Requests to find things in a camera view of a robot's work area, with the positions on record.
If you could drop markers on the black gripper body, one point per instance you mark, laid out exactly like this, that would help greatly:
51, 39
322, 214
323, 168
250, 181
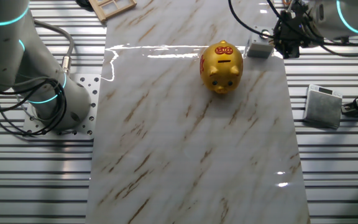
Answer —
292, 31

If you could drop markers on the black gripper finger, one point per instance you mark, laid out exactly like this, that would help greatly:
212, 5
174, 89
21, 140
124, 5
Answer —
296, 52
287, 53

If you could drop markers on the golden piggy bank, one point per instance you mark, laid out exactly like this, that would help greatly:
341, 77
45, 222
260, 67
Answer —
222, 71

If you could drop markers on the grey green push button box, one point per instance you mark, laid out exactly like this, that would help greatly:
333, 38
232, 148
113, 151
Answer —
258, 49

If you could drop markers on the silver digital scale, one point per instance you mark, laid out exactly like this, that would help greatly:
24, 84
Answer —
322, 109

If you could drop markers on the white marble pattern board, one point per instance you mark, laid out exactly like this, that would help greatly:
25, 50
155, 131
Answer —
182, 140

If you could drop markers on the wooden window frame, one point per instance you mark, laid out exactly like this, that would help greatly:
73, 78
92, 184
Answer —
117, 12

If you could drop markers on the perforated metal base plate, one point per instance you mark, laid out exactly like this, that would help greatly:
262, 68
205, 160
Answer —
93, 93

